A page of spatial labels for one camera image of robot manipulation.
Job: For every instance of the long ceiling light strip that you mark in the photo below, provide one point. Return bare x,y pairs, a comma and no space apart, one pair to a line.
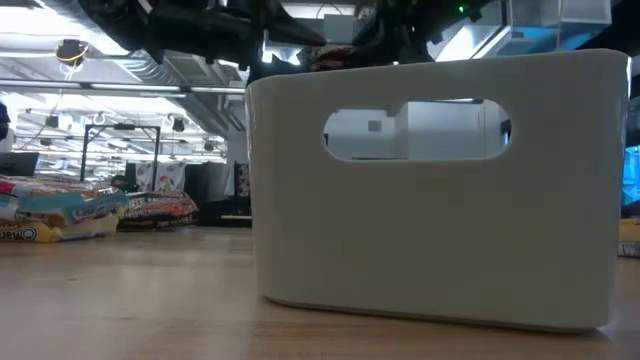
125,87

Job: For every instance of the black metal stand frame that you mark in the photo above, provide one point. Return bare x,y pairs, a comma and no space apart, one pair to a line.
122,127

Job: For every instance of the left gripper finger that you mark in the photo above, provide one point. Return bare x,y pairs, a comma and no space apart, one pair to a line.
290,25
270,69

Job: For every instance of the black monitor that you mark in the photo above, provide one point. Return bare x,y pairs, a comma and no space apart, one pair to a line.
17,164

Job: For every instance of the black ceiling-mounted device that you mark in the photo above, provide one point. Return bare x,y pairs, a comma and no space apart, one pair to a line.
71,51

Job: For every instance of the patterned cloth panel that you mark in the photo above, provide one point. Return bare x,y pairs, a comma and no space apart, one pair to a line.
243,180
167,176

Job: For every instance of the dark partition panel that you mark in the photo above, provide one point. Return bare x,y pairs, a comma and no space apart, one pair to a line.
210,190

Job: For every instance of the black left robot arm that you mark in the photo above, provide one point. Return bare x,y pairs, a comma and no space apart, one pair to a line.
115,15

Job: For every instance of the Maruchan beef ramen pack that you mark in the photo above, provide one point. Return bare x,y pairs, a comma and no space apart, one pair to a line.
75,205

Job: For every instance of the black aluminium table frame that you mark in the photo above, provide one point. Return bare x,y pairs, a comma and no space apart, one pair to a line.
225,223

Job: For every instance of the clear plastic tray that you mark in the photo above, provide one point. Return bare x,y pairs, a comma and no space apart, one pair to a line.
425,225

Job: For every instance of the yellow Maruchan chicken ramen pack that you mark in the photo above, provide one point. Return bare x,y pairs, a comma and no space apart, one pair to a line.
630,237
30,232

